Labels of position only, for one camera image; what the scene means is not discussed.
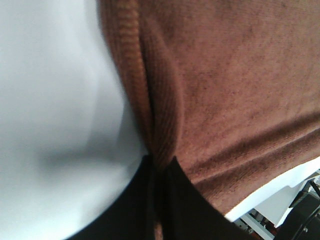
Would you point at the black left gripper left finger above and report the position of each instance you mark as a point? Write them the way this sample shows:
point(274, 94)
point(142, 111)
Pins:
point(132, 215)

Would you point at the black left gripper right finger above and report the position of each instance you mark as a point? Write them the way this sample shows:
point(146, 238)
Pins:
point(186, 215)

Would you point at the brown towel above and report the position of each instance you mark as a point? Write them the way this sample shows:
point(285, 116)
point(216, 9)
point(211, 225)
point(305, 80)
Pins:
point(230, 88)

